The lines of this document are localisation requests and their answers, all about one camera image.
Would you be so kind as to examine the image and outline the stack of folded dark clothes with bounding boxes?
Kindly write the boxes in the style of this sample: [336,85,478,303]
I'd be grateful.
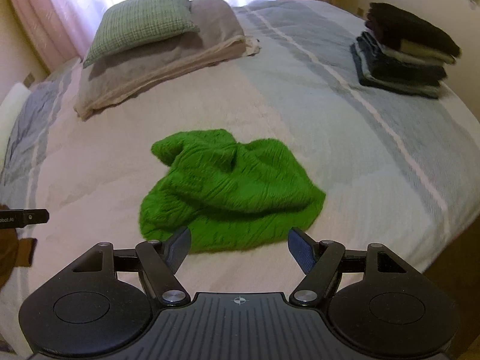
[350,2,461,99]

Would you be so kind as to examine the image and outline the beige folded blanket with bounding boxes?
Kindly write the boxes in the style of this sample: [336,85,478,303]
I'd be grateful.
[74,0,260,120]

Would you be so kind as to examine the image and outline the wall power socket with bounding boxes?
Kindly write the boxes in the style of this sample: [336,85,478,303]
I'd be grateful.
[23,73,35,88]

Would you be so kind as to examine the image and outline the brown garment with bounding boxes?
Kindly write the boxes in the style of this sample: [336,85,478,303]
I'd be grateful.
[1,205,37,288]

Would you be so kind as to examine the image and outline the green checked cushion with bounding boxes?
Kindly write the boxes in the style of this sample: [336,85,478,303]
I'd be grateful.
[83,0,199,68]

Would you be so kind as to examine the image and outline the green knitted sweater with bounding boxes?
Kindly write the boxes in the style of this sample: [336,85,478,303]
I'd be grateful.
[138,129,326,254]

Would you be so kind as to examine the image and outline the white quilted bolster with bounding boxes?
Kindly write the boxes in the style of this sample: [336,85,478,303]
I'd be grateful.
[0,82,32,168]

